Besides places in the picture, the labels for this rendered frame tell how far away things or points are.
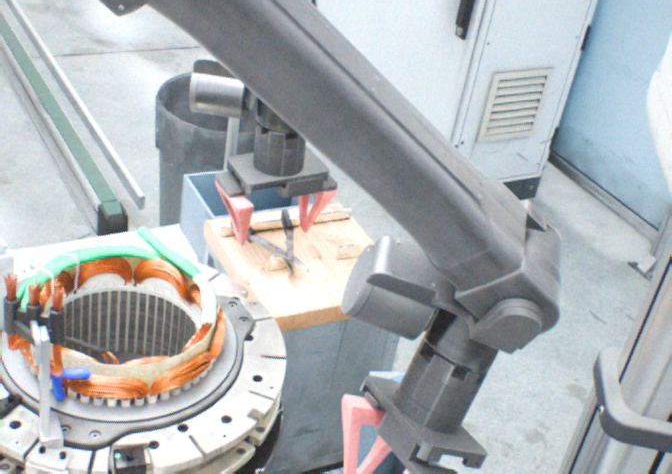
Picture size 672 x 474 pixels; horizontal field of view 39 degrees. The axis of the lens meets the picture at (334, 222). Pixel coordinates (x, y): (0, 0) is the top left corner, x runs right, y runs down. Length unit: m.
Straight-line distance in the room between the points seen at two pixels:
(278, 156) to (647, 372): 0.45
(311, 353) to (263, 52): 0.62
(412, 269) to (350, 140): 0.15
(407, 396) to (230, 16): 0.34
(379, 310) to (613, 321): 2.45
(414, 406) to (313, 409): 0.45
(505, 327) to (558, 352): 2.25
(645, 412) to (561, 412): 1.84
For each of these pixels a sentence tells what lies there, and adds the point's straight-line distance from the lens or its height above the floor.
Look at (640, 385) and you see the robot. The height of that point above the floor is 1.20.
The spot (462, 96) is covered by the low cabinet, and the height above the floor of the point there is 0.46.
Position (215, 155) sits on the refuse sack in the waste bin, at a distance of 2.51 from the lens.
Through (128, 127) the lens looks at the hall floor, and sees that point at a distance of 3.65.
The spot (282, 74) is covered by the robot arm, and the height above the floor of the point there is 1.49.
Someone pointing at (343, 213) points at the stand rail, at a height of 1.08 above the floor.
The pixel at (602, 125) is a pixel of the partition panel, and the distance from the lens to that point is 3.53.
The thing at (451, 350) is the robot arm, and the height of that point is 1.27.
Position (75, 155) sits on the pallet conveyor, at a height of 0.76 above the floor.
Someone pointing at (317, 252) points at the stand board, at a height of 1.07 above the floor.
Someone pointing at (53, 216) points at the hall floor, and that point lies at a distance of 3.12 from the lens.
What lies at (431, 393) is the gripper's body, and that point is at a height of 1.23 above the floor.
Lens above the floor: 1.72
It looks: 32 degrees down
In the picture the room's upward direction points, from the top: 11 degrees clockwise
